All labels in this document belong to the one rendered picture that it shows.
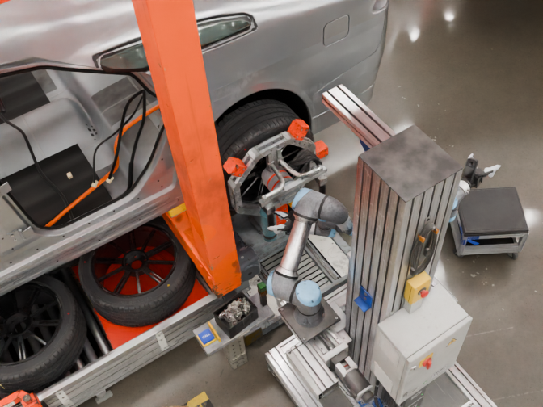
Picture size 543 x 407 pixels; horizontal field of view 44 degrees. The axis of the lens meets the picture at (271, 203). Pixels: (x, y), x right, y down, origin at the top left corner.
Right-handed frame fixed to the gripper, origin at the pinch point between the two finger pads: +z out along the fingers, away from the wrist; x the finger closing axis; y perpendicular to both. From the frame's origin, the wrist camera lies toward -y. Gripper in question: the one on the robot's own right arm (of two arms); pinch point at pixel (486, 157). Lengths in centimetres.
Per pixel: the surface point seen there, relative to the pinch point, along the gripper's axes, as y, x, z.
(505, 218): 90, -5, 43
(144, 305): 59, -118, -147
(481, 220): 88, -15, 33
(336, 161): 106, -135, 36
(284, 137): -1, -93, -45
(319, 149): 23, -90, -23
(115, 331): 80, -134, -164
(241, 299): 60, -78, -111
